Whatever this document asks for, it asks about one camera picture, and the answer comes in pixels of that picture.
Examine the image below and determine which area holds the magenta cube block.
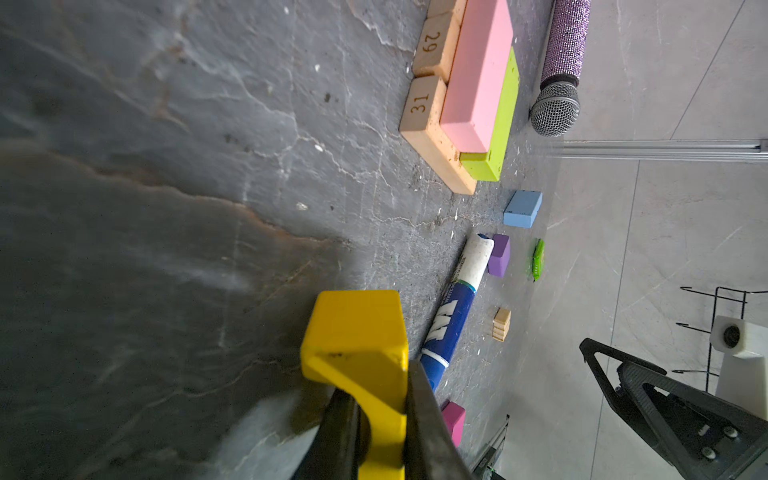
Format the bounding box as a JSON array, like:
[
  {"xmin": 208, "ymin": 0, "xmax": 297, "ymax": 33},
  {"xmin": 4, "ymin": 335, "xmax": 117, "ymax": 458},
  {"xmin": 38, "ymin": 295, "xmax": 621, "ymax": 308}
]
[{"xmin": 442, "ymin": 401, "xmax": 466, "ymax": 448}]

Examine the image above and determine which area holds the purple cube block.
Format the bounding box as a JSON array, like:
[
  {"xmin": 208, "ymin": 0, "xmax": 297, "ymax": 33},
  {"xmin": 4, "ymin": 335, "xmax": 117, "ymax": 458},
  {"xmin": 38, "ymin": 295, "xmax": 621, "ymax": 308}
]
[{"xmin": 487, "ymin": 234, "xmax": 511, "ymax": 278}]

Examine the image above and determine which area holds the natural wood block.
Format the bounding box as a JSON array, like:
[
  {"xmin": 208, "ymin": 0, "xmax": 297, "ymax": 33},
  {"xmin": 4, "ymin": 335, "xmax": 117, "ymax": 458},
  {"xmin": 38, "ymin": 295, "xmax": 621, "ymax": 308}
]
[
  {"xmin": 399, "ymin": 75, "xmax": 477, "ymax": 195},
  {"xmin": 427, "ymin": 0, "xmax": 467, "ymax": 24},
  {"xmin": 412, "ymin": 12, "xmax": 460, "ymax": 84}
]

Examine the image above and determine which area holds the blue white marker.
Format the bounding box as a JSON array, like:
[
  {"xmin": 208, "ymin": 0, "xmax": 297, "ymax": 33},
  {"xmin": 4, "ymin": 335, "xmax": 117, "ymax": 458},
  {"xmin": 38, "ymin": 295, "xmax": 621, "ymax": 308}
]
[{"xmin": 419, "ymin": 234, "xmax": 494, "ymax": 392}]

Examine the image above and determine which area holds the glitter sprinkle tube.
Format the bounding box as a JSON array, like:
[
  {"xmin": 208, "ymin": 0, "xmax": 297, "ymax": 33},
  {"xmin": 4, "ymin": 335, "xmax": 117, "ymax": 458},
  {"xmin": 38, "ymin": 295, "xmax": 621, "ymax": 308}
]
[{"xmin": 530, "ymin": 0, "xmax": 591, "ymax": 138}]

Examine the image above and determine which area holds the small natural wood cube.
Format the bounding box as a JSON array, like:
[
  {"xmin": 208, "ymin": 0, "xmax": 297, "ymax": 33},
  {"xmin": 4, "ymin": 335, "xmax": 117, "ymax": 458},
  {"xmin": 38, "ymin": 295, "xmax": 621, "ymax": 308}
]
[{"xmin": 492, "ymin": 308, "xmax": 511, "ymax": 342}]

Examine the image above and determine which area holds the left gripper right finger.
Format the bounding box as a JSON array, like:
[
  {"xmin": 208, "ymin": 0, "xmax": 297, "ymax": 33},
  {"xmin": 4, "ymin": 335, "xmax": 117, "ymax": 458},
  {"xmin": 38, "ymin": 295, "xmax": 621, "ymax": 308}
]
[{"xmin": 404, "ymin": 361, "xmax": 472, "ymax": 480}]

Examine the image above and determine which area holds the pink block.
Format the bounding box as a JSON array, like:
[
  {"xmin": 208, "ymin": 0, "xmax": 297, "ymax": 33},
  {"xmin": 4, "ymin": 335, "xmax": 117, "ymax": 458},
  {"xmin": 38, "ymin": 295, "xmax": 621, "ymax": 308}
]
[{"xmin": 440, "ymin": 0, "xmax": 513, "ymax": 153}]

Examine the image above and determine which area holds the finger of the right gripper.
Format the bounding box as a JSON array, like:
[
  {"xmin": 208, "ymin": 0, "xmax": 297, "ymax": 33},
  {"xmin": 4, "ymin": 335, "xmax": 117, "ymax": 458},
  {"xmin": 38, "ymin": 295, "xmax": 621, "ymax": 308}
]
[{"xmin": 579, "ymin": 338, "xmax": 767, "ymax": 479}]

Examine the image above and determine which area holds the yellow arch block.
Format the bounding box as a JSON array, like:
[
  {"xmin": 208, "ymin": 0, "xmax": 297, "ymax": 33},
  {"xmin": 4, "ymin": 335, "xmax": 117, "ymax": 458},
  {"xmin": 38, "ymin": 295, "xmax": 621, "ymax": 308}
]
[{"xmin": 300, "ymin": 290, "xmax": 409, "ymax": 479}]

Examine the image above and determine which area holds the lime green block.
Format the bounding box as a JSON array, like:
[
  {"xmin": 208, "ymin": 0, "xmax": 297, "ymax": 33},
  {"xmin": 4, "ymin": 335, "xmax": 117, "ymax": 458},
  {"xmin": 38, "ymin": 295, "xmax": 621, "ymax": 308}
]
[{"xmin": 460, "ymin": 48, "xmax": 520, "ymax": 182}]

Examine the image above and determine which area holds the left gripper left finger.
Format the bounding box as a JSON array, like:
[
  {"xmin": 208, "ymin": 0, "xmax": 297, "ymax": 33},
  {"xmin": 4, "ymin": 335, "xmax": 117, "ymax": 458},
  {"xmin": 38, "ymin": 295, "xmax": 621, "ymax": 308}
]
[{"xmin": 291, "ymin": 389, "xmax": 361, "ymax": 480}]

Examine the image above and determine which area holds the light blue block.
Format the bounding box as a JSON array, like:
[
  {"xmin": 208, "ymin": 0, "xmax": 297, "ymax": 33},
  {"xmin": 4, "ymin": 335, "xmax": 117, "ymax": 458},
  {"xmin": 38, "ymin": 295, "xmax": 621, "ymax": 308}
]
[{"xmin": 503, "ymin": 190, "xmax": 543, "ymax": 229}]

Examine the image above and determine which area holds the black wire hook rack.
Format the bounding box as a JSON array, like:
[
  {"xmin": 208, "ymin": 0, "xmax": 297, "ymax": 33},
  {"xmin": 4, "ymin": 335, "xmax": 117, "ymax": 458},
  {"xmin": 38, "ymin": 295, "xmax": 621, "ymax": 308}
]
[{"xmin": 670, "ymin": 285, "xmax": 768, "ymax": 376}]

